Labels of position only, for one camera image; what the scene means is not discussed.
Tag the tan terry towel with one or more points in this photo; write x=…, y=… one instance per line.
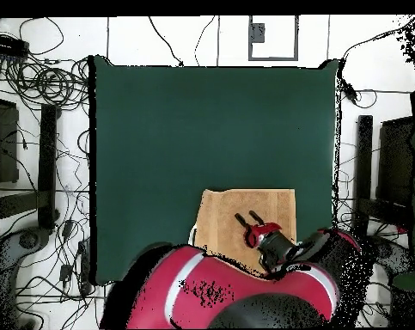
x=220, y=220

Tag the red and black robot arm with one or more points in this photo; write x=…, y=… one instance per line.
x=227, y=285

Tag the dark green table cloth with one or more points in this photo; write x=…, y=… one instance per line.
x=210, y=137

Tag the grey office chair base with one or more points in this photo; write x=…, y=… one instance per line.
x=389, y=256
x=7, y=251

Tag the black box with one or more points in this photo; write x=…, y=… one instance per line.
x=396, y=161
x=4, y=144

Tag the black power adapter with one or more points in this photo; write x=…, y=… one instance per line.
x=65, y=271
x=67, y=229
x=349, y=92

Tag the black power strip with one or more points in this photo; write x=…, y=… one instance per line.
x=4, y=44

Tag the black stand frame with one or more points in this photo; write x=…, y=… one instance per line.
x=364, y=154
x=47, y=165

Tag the grey floor hatch frame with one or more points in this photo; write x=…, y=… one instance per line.
x=257, y=32

